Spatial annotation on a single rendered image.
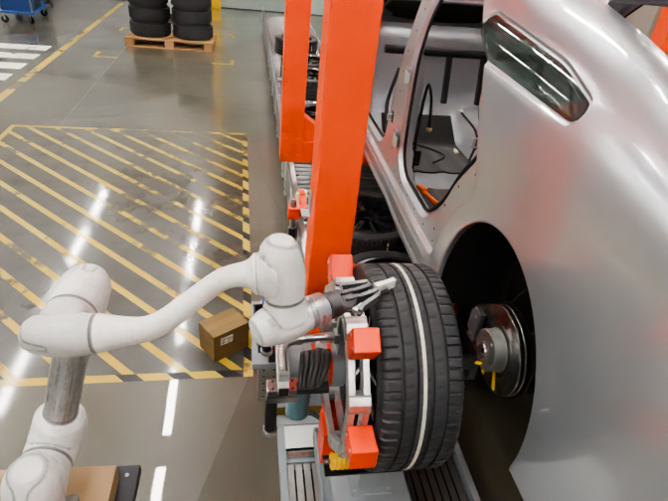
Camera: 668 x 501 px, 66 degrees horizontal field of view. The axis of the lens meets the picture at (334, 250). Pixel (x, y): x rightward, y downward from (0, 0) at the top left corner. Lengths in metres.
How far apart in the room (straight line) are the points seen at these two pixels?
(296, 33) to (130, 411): 2.47
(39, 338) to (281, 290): 0.59
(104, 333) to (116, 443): 1.33
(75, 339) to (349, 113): 1.07
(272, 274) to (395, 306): 0.42
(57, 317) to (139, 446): 1.30
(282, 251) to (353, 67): 0.76
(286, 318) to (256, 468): 1.31
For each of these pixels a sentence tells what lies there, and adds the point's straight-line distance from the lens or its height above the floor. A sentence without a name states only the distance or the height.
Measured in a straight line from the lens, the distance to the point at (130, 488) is 2.15.
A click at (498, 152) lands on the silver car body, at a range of 1.70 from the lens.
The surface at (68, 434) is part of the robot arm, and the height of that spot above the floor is 0.63.
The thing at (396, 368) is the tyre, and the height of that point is 1.07.
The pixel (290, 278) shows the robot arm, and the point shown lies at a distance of 1.23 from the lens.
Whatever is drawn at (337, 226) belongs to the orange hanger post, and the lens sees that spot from 1.96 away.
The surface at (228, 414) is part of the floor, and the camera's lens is 2.69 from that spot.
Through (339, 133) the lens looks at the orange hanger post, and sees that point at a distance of 1.80.
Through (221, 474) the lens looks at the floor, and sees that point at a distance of 2.50.
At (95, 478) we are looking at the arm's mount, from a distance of 2.11.
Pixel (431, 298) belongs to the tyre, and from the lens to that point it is 1.53.
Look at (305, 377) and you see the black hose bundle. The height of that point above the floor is 1.00.
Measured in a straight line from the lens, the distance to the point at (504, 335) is 1.88.
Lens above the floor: 2.07
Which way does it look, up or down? 32 degrees down
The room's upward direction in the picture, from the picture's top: 6 degrees clockwise
